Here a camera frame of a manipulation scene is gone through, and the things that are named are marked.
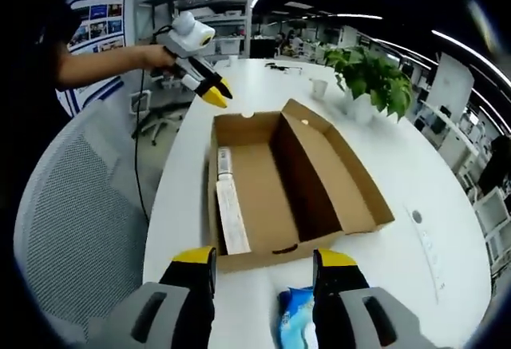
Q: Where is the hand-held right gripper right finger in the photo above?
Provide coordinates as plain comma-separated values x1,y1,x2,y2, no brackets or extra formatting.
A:
312,248,434,349

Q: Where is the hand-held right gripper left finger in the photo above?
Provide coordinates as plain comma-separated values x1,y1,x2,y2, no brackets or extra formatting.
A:
85,246,219,349

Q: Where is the blue soft item packet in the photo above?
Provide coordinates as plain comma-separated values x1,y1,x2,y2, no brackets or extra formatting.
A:
277,286,320,349

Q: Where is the white carton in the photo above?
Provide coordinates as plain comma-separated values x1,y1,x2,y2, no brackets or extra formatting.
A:
215,179,252,256

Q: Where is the brown cardboard shoe box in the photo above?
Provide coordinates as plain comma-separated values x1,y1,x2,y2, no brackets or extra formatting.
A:
206,98,396,274

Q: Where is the person's left hand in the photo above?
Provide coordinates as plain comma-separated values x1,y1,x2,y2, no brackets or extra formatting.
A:
140,43,180,78

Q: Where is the white swivel chair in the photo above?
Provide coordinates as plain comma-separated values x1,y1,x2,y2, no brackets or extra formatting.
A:
129,85,188,146

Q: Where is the grey metal shelf rack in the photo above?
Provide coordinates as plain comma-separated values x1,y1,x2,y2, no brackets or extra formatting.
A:
139,0,259,62

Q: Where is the white table power strip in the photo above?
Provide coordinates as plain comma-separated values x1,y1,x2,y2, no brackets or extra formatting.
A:
405,204,446,298

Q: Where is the small white cup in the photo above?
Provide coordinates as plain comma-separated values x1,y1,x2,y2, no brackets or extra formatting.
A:
310,78,329,98

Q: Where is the grey mesh office chair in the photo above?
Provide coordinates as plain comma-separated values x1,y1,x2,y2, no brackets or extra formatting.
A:
14,99,188,349

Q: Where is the potted green plant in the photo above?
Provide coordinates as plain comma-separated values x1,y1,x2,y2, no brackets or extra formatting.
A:
322,45,414,125

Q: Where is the row of white office chairs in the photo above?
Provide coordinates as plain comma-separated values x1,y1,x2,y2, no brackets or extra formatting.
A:
458,180,511,270

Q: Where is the ceiling light strip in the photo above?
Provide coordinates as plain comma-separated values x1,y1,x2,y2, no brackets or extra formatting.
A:
432,29,511,86

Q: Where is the blue white wall poster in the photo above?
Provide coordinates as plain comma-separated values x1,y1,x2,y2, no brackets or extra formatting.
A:
65,0,129,118

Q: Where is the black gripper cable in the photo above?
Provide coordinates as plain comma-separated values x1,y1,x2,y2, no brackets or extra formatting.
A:
130,24,179,224

